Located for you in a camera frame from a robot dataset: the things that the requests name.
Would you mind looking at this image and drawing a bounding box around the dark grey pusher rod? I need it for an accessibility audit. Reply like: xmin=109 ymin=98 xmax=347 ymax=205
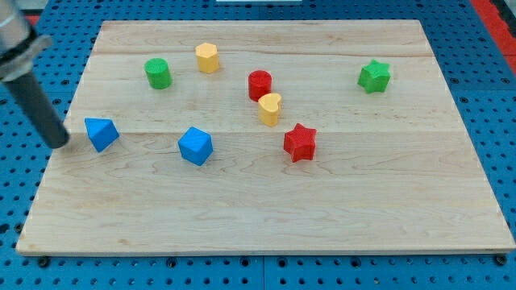
xmin=4 ymin=72 xmax=69 ymax=149

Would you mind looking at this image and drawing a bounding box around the red star block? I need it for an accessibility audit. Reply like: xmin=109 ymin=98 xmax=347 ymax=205
xmin=283 ymin=123 xmax=317 ymax=163

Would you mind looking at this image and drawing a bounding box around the green star block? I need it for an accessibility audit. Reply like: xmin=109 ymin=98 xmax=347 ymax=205
xmin=357 ymin=60 xmax=391 ymax=93

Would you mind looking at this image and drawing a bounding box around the blue triangle block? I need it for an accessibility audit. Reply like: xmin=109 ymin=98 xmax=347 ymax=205
xmin=85 ymin=118 xmax=119 ymax=152

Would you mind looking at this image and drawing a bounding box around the green cylinder block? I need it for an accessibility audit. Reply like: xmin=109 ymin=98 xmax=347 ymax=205
xmin=144 ymin=58 xmax=173 ymax=89

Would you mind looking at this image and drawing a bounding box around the blue cube block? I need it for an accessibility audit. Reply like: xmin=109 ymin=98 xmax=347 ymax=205
xmin=178 ymin=126 xmax=213 ymax=166

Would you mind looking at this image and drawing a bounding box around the yellow hexagon block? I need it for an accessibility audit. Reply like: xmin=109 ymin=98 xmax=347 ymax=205
xmin=195 ymin=43 xmax=219 ymax=73

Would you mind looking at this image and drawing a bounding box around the red cylinder block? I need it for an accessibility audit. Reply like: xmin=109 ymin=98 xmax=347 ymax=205
xmin=248 ymin=70 xmax=273 ymax=102

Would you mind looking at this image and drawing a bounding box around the wooden board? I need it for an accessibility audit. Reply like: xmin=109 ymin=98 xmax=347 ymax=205
xmin=16 ymin=20 xmax=515 ymax=257

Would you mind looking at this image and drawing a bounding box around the yellow heart block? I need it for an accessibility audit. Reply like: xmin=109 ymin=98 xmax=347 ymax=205
xmin=258 ymin=93 xmax=282 ymax=127

